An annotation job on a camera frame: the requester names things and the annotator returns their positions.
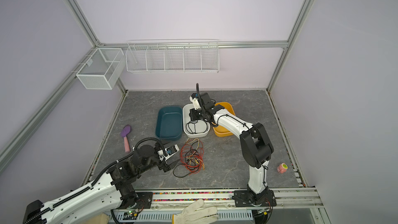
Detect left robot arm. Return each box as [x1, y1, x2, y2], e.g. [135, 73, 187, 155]
[22, 138, 180, 224]

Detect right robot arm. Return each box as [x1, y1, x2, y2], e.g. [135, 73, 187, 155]
[190, 90, 276, 207]

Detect yellow plastic bin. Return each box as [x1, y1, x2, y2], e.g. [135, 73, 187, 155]
[212, 102, 236, 138]

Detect purple pink hairbrush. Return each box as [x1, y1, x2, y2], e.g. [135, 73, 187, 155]
[121, 125, 131, 153]

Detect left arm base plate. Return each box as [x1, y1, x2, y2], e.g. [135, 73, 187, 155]
[120, 191, 153, 209]

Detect white plastic bin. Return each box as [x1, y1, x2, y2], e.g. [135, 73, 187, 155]
[182, 104, 210, 139]

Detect white wire mesh box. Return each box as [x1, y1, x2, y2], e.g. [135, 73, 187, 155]
[77, 48, 126, 90]

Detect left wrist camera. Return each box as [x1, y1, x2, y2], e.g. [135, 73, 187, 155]
[158, 145, 180, 161]

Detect teal plastic bin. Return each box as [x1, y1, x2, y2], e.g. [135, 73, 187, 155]
[155, 106, 183, 141]

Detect red yellow black cables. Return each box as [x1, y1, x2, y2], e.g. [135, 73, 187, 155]
[172, 138, 206, 178]

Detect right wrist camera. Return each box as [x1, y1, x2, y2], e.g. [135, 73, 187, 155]
[190, 96, 201, 110]

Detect white work glove centre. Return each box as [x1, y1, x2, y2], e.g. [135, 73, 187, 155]
[172, 199, 219, 224]

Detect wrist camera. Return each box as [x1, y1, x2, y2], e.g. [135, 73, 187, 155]
[190, 96, 201, 110]
[158, 145, 180, 161]

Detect black cable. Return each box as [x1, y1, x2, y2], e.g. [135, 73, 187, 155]
[186, 119, 209, 135]

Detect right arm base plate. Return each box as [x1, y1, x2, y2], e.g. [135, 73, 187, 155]
[232, 188, 277, 207]

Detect long white wire basket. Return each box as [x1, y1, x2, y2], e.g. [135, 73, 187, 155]
[125, 39, 220, 73]

